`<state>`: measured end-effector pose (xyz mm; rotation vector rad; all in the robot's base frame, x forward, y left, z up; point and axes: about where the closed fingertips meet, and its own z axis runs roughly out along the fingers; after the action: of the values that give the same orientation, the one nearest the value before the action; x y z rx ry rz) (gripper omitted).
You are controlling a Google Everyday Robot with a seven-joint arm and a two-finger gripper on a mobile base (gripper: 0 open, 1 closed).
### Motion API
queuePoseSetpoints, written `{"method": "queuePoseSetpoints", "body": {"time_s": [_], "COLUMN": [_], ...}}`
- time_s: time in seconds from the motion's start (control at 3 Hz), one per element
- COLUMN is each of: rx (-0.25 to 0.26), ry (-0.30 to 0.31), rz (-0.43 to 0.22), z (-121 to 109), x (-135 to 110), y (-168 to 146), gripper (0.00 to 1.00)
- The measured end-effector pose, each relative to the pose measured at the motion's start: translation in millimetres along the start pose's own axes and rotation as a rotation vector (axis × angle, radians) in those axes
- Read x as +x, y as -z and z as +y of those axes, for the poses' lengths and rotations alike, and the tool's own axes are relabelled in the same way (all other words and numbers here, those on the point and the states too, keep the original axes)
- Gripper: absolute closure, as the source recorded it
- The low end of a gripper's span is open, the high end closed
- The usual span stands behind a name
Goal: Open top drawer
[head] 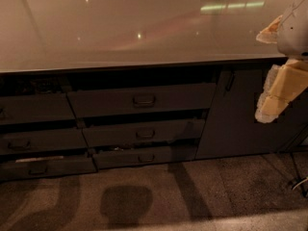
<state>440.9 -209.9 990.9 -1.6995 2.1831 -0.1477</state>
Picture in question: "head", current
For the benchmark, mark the dark stand legs with cable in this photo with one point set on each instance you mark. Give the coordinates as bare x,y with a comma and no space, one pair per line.
295,159

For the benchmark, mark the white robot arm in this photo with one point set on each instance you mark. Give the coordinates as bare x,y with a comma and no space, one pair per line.
292,35

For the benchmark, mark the dark drawer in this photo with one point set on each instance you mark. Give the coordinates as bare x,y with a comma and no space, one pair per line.
169,130
47,168
41,141
34,108
90,103
145,156

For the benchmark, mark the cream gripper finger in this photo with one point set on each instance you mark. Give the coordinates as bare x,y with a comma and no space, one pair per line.
284,83
269,34

